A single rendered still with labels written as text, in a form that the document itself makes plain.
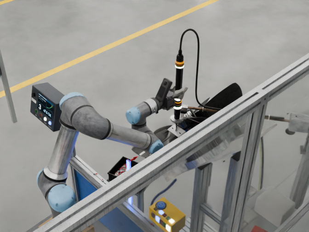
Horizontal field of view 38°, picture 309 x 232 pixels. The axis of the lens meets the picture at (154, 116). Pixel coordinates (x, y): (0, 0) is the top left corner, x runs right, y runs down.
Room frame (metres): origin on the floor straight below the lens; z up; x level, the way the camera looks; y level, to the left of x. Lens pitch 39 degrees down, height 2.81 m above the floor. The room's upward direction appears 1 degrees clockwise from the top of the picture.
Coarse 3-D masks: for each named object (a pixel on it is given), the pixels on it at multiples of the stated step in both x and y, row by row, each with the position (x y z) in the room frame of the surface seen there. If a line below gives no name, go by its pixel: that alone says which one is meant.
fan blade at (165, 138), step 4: (160, 132) 1.88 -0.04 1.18; (164, 132) 1.87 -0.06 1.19; (168, 132) 1.87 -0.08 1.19; (156, 136) 1.85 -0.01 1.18; (160, 136) 1.84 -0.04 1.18; (164, 136) 1.84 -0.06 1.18; (168, 136) 1.84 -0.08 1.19; (172, 136) 1.84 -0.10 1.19; (176, 136) 1.84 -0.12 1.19; (160, 140) 1.81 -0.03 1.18; (164, 140) 1.81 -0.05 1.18; (168, 140) 1.81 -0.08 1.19; (172, 140) 1.81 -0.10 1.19; (164, 144) 1.78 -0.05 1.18; (132, 148) 1.81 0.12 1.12; (136, 148) 1.79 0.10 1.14; (140, 148) 1.78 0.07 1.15; (136, 152) 1.75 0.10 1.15; (140, 152) 1.74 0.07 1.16; (144, 152) 1.73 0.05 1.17; (148, 152) 1.72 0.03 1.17; (144, 156) 1.70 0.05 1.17; (148, 156) 1.69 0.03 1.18
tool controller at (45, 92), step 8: (32, 88) 2.20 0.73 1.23; (40, 88) 2.18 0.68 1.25; (48, 88) 2.20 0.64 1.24; (32, 96) 2.17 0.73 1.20; (40, 96) 2.13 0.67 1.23; (48, 96) 2.10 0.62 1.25; (56, 96) 2.12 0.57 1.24; (32, 104) 2.17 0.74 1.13; (48, 104) 2.07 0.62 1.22; (56, 104) 2.03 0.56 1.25; (32, 112) 2.16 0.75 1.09; (40, 112) 2.11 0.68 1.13; (48, 112) 2.05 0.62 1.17; (56, 112) 2.02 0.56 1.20; (40, 120) 2.09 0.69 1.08; (48, 120) 2.04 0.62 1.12; (56, 120) 2.01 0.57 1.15; (56, 128) 2.01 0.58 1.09
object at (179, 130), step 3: (174, 126) 1.92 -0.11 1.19; (177, 126) 1.92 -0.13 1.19; (168, 129) 1.90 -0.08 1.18; (171, 129) 1.90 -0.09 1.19; (174, 129) 1.90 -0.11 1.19; (177, 129) 1.89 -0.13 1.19; (180, 129) 1.89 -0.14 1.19; (174, 132) 1.87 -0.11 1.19; (177, 132) 1.87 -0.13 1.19; (180, 132) 1.87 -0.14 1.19; (183, 132) 1.87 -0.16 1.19; (177, 135) 1.85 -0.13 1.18; (180, 135) 1.85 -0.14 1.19
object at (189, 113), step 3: (189, 111) 1.96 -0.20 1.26; (192, 111) 1.98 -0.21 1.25; (180, 114) 1.95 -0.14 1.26; (189, 114) 1.95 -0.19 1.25; (192, 114) 1.96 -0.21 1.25; (180, 123) 1.92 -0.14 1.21; (183, 123) 1.91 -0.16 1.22; (186, 123) 1.91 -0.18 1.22; (189, 123) 1.91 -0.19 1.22; (180, 126) 1.91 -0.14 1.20; (183, 126) 1.90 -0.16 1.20; (186, 126) 1.90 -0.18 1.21; (189, 126) 1.91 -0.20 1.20; (192, 126) 1.91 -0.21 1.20; (183, 129) 1.90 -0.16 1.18; (186, 129) 1.90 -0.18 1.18; (189, 129) 1.90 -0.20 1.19
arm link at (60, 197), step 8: (56, 184) 1.41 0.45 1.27; (64, 184) 1.43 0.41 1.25; (48, 192) 1.37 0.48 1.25; (56, 192) 1.35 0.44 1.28; (64, 192) 1.35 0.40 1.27; (72, 192) 1.36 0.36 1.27; (48, 200) 1.32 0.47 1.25; (56, 200) 1.31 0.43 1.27; (64, 200) 1.31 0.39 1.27; (72, 200) 1.32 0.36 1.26; (56, 208) 1.29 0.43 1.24; (64, 208) 1.29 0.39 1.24
